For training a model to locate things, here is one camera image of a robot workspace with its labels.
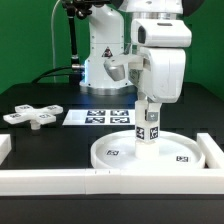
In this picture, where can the white round table top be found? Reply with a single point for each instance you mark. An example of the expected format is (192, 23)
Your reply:
(121, 150)

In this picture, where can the white front fence bar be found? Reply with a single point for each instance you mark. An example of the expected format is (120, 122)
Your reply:
(92, 181)

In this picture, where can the white left fence block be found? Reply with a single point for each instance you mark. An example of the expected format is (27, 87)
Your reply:
(5, 146)

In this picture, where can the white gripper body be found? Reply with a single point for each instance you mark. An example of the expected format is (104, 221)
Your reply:
(160, 73)

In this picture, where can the white fence bar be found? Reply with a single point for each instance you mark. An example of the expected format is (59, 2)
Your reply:
(214, 156)
(92, 181)

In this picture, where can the white right fence bar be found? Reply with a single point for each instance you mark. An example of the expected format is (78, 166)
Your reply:
(214, 156)

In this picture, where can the white marker sheet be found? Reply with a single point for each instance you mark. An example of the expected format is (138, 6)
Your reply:
(99, 117)

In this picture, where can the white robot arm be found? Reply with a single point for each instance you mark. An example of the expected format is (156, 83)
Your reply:
(142, 41)

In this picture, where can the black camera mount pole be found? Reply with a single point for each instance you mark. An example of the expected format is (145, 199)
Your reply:
(80, 9)

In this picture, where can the white cross-shaped table base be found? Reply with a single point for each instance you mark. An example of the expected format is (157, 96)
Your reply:
(36, 116)

